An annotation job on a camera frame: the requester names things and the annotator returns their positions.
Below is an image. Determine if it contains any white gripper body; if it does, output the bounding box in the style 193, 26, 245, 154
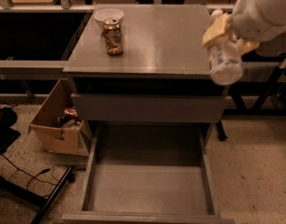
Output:
232, 0, 286, 42

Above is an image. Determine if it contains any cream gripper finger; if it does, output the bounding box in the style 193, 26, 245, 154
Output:
236, 38, 260, 55
202, 13, 233, 48

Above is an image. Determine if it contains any clear plastic water bottle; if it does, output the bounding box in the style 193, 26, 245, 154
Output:
207, 8, 245, 86

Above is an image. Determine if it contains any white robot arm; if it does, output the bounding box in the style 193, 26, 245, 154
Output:
202, 0, 286, 54

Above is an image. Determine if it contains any grey drawer cabinet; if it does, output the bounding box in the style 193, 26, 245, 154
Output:
64, 5, 225, 141

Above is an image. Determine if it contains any closed grey top drawer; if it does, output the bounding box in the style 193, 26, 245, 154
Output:
71, 93, 225, 123

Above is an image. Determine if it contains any open grey middle drawer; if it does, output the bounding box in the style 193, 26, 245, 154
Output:
63, 123, 235, 224

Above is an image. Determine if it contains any grey chair seat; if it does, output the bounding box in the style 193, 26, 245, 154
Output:
255, 32, 286, 57

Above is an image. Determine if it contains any crushed orange soda can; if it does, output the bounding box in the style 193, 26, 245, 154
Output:
103, 18, 123, 55

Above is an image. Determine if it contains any white bowl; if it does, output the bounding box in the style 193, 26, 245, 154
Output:
93, 8, 124, 28

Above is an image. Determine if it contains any red can in box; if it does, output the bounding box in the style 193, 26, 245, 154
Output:
64, 108, 78, 119

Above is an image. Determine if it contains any cardboard box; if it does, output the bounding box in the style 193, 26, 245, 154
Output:
29, 78, 91, 156

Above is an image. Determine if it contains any black chair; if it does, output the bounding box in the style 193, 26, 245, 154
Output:
0, 107, 21, 155

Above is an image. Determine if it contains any black metal stand leg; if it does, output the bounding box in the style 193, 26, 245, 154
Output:
0, 166, 75, 224

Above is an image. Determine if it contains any black floor cable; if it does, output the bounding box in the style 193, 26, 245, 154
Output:
0, 152, 86, 191

